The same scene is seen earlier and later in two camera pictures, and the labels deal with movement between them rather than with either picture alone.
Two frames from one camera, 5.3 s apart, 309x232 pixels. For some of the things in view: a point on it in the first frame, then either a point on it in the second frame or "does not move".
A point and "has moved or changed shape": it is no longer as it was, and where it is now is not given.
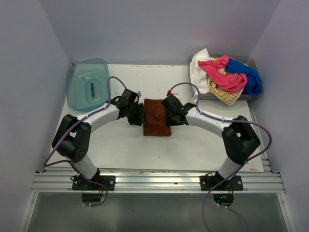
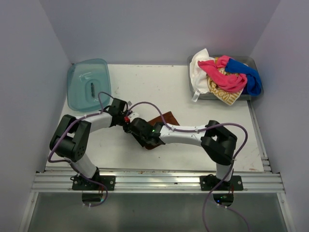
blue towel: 253,83 does not move
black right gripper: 170,123 → 143,142
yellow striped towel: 229,98 does not move
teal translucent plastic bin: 88,84 does not move
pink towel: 231,83 does not move
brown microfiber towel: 155,118 has moved or changed shape
